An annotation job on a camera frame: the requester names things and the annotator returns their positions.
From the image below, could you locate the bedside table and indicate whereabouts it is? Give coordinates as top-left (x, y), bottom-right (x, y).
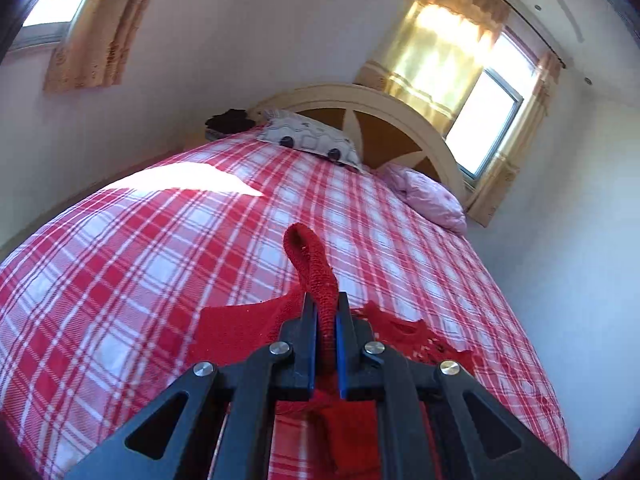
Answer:
top-left (182, 129), bottom-right (236, 150)

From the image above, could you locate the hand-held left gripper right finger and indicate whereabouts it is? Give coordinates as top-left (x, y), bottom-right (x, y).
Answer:
top-left (336, 291), bottom-right (582, 480)

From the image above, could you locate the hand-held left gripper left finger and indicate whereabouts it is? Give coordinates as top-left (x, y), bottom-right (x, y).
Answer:
top-left (64, 292), bottom-right (319, 480)

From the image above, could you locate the cream wooden headboard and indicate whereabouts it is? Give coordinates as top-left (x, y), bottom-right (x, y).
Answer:
top-left (248, 83), bottom-right (469, 207)

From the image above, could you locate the red plaid bed sheet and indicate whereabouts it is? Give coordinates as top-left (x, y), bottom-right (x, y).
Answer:
top-left (0, 130), bottom-right (572, 480)

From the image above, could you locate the dark cloth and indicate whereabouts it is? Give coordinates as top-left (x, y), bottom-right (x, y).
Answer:
top-left (205, 108), bottom-right (257, 134)

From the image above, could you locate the grey patterned pillow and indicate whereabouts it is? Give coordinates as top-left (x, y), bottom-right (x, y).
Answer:
top-left (256, 108), bottom-right (366, 174)

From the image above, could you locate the pink pillow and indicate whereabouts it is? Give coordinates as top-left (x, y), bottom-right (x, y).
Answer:
top-left (379, 162), bottom-right (469, 235)

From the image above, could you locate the red knitted garment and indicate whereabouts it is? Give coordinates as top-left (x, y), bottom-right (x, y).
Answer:
top-left (187, 223), bottom-right (477, 480)

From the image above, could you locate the yellow patterned curtain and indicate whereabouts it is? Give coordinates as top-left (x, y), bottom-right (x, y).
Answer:
top-left (353, 0), bottom-right (512, 135)
top-left (42, 0), bottom-right (172, 94)
top-left (466, 49), bottom-right (567, 229)

